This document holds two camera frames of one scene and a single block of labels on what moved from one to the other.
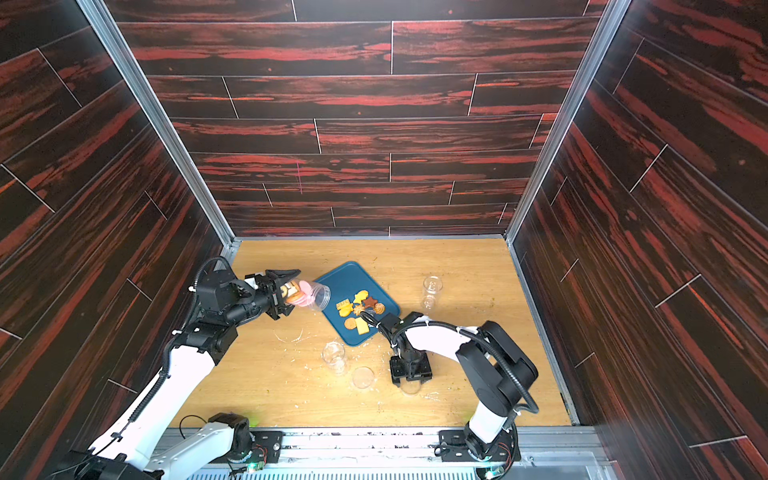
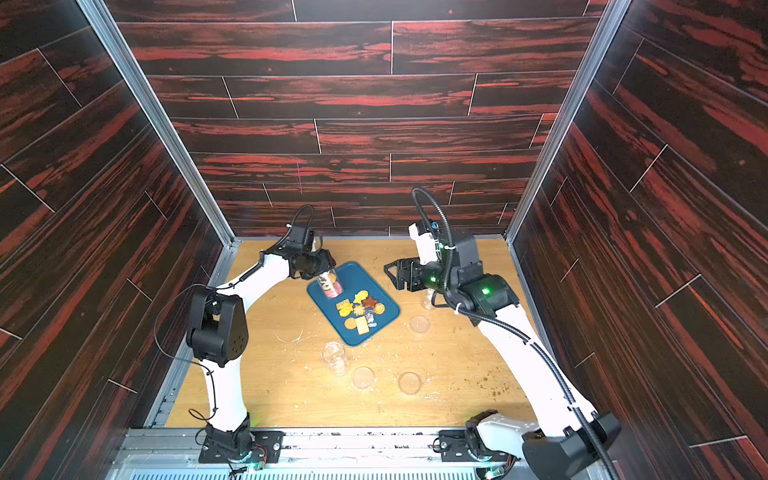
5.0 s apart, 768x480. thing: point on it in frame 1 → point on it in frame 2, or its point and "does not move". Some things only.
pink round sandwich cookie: (308, 298) → (334, 291)
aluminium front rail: (405, 453) does not move
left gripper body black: (255, 303) → (316, 264)
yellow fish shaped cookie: (361, 296) does not move
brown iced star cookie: (369, 302) does not move
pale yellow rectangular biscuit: (362, 326) does not move
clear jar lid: (363, 377) does not move
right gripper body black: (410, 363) → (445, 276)
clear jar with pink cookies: (310, 295) → (331, 284)
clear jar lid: (411, 387) does not move
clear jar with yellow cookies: (333, 353) does not move
